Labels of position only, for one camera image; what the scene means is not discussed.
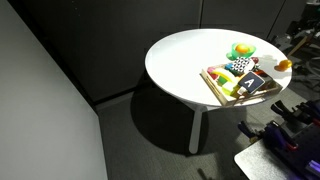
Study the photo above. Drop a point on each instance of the white table leg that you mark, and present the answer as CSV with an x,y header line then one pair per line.
x,y
196,128

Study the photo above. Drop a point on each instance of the wooden toy tray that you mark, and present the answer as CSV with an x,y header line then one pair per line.
x,y
216,91

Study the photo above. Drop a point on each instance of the purple clamp with orange trigger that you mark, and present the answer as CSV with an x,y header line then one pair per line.
x,y
280,135

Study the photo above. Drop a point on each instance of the yellow banana toy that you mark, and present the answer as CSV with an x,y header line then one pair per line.
x,y
223,74

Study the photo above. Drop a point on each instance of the grey metal plate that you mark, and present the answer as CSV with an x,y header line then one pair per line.
x,y
260,163

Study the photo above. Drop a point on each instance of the orange ball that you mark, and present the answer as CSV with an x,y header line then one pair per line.
x,y
284,64

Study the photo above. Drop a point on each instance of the orange fruit toy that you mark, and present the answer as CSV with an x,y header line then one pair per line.
x,y
242,48

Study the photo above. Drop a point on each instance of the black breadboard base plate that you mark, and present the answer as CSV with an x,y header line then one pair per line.
x,y
308,146

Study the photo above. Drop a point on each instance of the green bowl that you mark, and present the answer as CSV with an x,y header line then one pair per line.
x,y
250,52

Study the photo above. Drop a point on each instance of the green block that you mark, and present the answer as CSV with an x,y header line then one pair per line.
x,y
221,81

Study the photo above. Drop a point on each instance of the black white patterned cube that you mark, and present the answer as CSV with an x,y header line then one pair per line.
x,y
242,65

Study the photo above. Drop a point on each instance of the black letter A soft cube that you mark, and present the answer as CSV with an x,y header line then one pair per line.
x,y
250,82

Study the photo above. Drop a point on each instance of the pale yellow block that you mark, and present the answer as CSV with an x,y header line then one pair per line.
x,y
229,88

